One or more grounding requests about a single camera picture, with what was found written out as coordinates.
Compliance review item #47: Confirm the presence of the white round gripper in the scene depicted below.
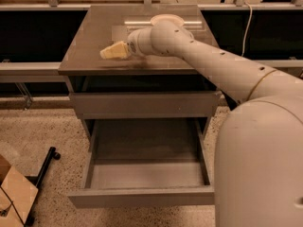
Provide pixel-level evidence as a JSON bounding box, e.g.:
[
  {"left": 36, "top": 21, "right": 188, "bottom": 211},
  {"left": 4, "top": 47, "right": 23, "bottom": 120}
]
[{"left": 99, "top": 28, "right": 154, "bottom": 60}]

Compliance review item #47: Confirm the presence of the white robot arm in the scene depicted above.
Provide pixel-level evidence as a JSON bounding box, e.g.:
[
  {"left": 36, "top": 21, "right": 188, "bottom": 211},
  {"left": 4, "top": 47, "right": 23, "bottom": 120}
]
[{"left": 100, "top": 19, "right": 303, "bottom": 227}]

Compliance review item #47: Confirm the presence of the grey drawer cabinet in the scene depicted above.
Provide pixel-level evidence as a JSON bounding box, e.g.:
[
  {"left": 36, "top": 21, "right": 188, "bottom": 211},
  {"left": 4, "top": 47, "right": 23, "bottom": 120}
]
[{"left": 59, "top": 4, "right": 221, "bottom": 136}]

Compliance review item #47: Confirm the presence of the closed grey top drawer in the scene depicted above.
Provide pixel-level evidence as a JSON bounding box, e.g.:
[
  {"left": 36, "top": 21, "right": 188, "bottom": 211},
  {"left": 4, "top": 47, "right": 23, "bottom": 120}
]
[{"left": 69, "top": 91, "right": 221, "bottom": 119}]

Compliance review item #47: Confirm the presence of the open grey middle drawer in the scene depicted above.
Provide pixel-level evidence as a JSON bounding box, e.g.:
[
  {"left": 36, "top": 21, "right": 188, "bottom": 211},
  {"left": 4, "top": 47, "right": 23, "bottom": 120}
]
[{"left": 68, "top": 118, "right": 214, "bottom": 208}]

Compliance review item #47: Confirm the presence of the white paper bowl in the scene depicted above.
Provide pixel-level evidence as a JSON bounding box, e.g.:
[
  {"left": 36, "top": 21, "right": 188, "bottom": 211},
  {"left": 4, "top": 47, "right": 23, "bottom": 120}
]
[{"left": 151, "top": 14, "right": 184, "bottom": 26}]

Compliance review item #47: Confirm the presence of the black stand leg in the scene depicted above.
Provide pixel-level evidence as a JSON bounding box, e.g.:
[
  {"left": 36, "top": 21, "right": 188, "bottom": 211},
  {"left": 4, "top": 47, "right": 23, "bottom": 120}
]
[{"left": 25, "top": 147, "right": 61, "bottom": 227}]

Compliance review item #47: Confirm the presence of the metal window railing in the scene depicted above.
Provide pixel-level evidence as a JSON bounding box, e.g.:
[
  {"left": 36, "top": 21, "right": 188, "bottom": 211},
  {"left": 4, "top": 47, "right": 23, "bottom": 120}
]
[{"left": 0, "top": 60, "right": 303, "bottom": 83}]

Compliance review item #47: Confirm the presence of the cardboard box lower left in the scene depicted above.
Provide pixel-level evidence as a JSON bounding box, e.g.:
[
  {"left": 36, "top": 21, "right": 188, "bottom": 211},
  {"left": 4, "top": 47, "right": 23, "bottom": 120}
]
[{"left": 0, "top": 155, "right": 38, "bottom": 227}]

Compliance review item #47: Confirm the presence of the white cable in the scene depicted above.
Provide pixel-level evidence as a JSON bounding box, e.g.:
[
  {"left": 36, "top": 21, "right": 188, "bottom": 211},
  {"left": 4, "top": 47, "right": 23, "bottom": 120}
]
[{"left": 241, "top": 3, "right": 254, "bottom": 58}]

